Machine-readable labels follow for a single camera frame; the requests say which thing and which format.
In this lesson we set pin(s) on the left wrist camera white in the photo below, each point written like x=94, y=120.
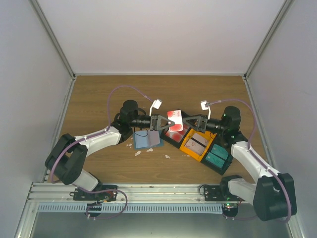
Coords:
x=155, y=105

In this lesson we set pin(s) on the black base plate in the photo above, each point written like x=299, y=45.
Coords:
x=213, y=193
x=106, y=193

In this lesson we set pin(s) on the red white cards in tray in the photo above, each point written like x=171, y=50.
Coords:
x=176, y=136

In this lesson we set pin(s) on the black card tray far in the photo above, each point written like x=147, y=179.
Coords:
x=170, y=141

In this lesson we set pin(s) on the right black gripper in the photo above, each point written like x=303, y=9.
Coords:
x=198, y=127

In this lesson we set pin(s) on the pink white card in orange tray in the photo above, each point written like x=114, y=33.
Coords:
x=197, y=143

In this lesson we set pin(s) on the black card tray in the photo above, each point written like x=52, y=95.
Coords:
x=222, y=170
x=170, y=141

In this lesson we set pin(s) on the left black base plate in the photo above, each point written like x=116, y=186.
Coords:
x=106, y=193

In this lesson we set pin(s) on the slotted grey cable duct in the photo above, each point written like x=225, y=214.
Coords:
x=132, y=208

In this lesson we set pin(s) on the teal credit card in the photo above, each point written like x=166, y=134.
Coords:
x=217, y=156

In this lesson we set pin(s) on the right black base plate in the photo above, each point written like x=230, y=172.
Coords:
x=213, y=193

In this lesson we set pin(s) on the orange card tray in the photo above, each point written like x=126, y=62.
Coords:
x=208, y=135

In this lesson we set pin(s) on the red white credit card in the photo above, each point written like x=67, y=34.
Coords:
x=176, y=117

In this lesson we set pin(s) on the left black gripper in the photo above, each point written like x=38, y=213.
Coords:
x=157, y=126

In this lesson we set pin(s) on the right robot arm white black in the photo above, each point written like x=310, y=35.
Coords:
x=272, y=194

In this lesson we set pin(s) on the black card tray near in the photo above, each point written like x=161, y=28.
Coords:
x=222, y=170

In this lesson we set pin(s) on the aluminium front rail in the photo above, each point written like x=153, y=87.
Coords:
x=130, y=192

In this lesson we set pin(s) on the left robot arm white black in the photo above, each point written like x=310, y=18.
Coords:
x=67, y=158

